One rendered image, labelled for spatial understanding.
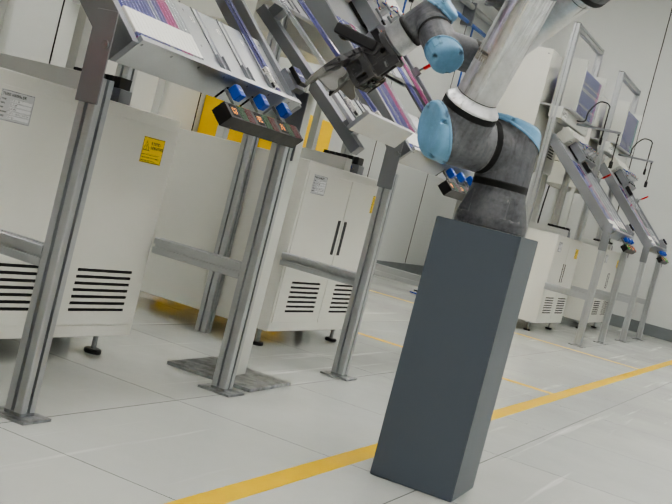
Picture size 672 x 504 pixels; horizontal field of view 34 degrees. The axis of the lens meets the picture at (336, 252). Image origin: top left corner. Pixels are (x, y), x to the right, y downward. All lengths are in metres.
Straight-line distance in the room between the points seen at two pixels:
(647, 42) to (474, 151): 7.96
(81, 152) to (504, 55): 0.81
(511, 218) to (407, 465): 0.54
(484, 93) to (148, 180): 0.95
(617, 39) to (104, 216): 7.93
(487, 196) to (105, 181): 0.90
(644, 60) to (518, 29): 7.97
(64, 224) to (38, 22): 2.85
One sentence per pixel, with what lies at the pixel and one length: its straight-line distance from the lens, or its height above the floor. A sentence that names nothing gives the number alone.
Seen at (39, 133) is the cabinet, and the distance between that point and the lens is 2.39.
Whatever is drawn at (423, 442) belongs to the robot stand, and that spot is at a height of 0.10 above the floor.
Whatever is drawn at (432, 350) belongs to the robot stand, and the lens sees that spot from 2.24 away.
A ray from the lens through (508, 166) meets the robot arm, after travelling 2.25.
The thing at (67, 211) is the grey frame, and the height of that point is 0.39.
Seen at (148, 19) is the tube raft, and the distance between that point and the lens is 2.18.
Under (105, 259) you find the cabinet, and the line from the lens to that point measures 2.67.
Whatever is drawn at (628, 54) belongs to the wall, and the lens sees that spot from 10.11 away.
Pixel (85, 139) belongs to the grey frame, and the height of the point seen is 0.53.
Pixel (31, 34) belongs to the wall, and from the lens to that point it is 4.81.
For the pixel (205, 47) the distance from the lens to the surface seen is 2.38.
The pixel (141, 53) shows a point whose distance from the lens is 2.11.
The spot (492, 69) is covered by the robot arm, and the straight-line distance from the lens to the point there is 2.14.
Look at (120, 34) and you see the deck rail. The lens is 2.07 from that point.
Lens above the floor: 0.55
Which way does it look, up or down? 3 degrees down
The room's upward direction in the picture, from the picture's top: 14 degrees clockwise
